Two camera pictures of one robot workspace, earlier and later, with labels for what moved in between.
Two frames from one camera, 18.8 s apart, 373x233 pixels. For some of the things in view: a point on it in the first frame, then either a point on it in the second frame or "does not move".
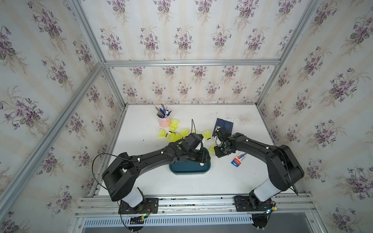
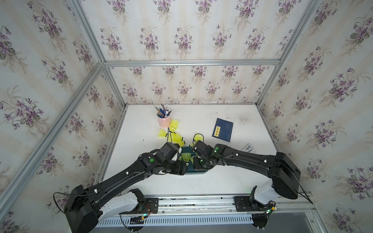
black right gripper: (217, 153) -> (196, 167)
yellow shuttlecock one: (174, 125) does not move
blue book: (223, 123) does not move
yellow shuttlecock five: (161, 133) does not move
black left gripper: (204, 156) -> (180, 171)
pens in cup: (162, 112) does not move
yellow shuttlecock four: (207, 134) -> (197, 137)
